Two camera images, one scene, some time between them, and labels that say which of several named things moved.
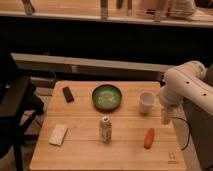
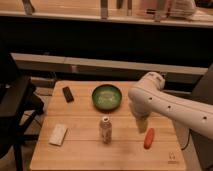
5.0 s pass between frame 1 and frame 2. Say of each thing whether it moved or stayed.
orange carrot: stayed
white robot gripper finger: moved
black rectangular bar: stayed
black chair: stayed
